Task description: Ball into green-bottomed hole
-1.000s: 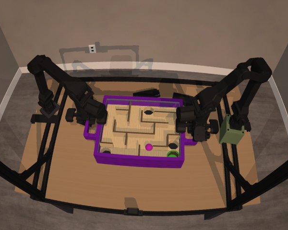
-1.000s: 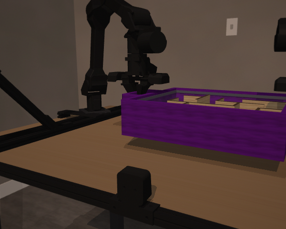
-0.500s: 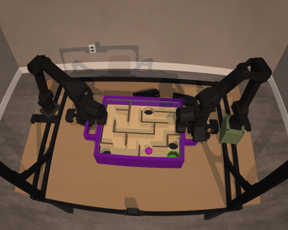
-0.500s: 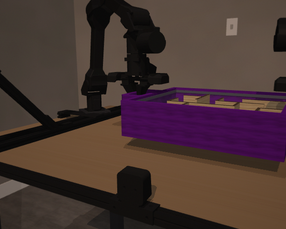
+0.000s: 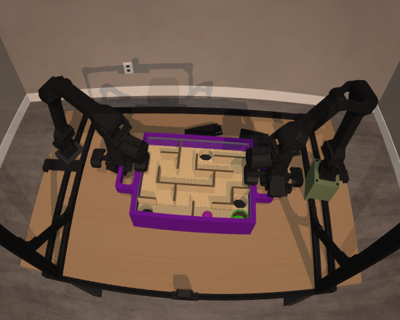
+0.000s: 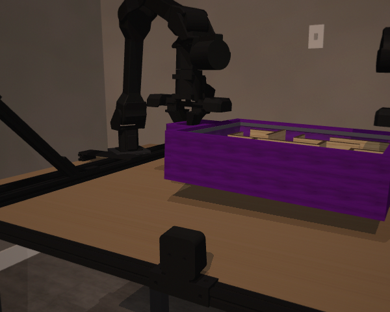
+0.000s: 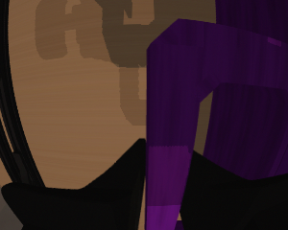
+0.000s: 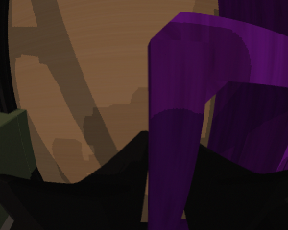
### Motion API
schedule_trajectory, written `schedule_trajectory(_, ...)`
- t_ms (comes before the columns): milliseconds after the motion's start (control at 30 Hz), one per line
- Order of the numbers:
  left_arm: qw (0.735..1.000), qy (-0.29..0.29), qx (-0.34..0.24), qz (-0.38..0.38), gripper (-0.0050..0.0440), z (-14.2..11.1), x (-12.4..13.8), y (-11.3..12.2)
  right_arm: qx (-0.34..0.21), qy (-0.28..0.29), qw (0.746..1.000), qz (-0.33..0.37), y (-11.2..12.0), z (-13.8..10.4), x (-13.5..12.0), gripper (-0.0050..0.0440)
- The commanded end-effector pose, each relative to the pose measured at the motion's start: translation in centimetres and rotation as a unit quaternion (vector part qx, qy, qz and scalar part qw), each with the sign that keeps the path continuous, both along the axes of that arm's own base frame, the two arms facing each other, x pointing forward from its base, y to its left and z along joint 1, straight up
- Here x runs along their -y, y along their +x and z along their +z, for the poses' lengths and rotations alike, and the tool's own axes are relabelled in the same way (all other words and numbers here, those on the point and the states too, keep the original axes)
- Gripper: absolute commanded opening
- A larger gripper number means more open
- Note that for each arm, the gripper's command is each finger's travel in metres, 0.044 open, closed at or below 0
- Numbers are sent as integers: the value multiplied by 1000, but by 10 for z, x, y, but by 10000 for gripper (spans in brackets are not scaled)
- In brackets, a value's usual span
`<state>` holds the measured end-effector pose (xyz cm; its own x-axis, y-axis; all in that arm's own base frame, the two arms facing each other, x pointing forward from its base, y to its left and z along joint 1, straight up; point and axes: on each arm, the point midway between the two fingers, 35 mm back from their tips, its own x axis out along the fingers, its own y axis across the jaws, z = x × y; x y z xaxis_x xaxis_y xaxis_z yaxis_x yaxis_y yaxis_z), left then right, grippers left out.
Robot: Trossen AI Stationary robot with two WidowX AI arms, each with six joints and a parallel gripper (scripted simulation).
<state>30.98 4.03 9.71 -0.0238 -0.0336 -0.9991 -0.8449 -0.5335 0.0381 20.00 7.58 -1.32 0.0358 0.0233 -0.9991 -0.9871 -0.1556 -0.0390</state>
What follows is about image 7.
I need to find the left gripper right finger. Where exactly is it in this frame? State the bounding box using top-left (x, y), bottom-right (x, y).
top-left (180, 151), bottom-right (288, 230)

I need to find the purple wooden maze board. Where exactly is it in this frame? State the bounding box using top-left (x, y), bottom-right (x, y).
top-left (145, 0), bottom-right (288, 230)

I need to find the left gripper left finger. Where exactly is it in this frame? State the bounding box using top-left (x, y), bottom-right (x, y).
top-left (1, 138), bottom-right (146, 230)

